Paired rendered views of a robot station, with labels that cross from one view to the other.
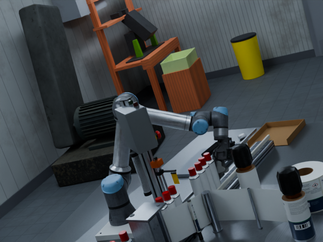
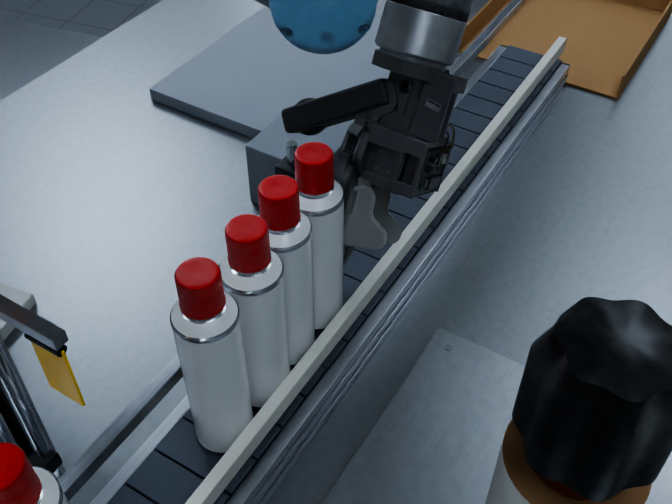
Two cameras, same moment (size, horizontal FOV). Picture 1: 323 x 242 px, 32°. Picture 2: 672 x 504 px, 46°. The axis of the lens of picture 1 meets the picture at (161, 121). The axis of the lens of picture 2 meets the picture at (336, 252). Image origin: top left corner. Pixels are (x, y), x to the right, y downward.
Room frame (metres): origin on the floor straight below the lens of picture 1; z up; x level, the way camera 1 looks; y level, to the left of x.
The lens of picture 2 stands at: (2.06, -0.11, 1.49)
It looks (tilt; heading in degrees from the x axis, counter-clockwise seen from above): 45 degrees down; 353
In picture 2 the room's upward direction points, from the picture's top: straight up
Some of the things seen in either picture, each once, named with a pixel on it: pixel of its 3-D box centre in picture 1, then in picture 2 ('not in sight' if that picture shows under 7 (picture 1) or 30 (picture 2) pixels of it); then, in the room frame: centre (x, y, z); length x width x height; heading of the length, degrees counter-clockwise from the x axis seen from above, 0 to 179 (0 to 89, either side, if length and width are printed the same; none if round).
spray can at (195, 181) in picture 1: (197, 187); (213, 360); (2.46, -0.06, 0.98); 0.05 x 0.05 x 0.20
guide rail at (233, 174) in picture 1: (228, 179); (382, 273); (2.61, -0.23, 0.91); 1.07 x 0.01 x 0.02; 141
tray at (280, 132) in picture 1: (276, 133); (570, 22); (3.18, -0.64, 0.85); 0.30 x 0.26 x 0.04; 141
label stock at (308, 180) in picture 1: (307, 187); not in sight; (2.16, -0.50, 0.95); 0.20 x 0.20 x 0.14
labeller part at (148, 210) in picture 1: (146, 211); not in sight; (2.01, 0.17, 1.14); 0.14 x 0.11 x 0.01; 141
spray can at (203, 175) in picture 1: (203, 181); (256, 316); (2.50, -0.10, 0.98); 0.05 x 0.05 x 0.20
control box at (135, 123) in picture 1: (136, 127); not in sight; (2.37, 0.11, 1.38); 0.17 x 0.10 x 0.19; 16
